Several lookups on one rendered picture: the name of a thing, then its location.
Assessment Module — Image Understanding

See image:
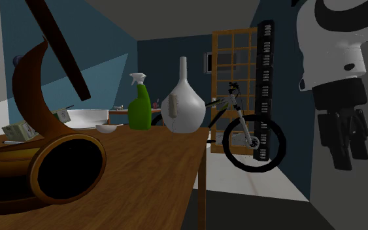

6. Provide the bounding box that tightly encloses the dark brown slanted beam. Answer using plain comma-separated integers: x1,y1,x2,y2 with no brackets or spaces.
24,0,92,103

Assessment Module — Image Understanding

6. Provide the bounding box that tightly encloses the tall black rack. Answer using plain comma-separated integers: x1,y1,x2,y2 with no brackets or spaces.
252,19,276,163

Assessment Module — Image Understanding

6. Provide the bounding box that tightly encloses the green spray bottle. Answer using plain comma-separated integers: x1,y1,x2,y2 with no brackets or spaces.
127,73,153,131

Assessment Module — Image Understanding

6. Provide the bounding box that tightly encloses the large white bowl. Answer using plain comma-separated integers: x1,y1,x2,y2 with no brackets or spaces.
65,108,110,130

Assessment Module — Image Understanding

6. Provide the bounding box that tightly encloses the green and white box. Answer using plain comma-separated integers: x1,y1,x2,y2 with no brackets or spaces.
1,108,72,143

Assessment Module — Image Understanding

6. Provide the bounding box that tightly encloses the brown curved horn sculpture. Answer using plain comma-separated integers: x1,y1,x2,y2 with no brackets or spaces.
0,35,107,216

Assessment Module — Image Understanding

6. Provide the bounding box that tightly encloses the white and black bicycle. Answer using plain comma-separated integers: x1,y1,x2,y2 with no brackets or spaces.
150,81,288,174

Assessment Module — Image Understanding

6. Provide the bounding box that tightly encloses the wooden lattice door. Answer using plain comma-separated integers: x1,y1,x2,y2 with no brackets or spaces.
210,27,259,156

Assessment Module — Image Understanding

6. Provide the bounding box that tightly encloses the white long-necked vase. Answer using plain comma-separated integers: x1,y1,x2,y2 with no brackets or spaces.
160,56,207,134

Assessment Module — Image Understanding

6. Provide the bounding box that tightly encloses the small white bowl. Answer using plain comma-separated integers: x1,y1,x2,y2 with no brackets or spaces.
95,123,118,134

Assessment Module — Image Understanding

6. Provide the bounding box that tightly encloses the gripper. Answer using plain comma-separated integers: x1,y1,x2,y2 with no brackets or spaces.
310,77,368,171

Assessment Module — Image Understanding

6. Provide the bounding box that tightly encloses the grey framed wall picture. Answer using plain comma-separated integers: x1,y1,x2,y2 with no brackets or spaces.
203,52,237,75

